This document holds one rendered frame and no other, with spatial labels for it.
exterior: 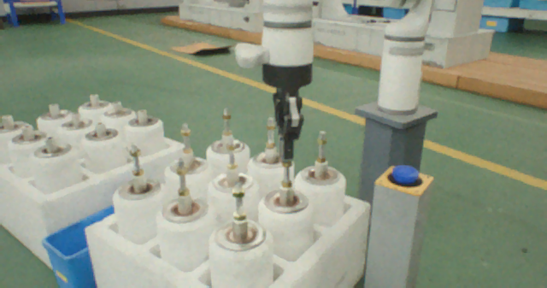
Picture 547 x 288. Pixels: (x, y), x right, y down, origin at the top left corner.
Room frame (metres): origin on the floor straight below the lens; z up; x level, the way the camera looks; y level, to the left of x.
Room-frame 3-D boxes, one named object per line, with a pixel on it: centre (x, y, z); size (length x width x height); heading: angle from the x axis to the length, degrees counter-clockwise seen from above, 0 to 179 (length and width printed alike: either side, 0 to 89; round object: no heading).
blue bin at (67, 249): (0.76, 0.34, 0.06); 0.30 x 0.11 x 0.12; 143
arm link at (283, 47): (0.60, 0.00, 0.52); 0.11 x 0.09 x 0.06; 100
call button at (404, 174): (0.57, -0.20, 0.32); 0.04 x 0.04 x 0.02
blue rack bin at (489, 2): (5.00, -2.68, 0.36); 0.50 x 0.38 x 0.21; 128
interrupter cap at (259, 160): (0.77, 0.01, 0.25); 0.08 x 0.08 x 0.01
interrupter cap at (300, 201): (0.61, -0.02, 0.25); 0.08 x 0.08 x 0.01
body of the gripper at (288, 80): (0.61, -0.02, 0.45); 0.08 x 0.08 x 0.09
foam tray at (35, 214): (0.99, 0.51, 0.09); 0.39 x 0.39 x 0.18; 52
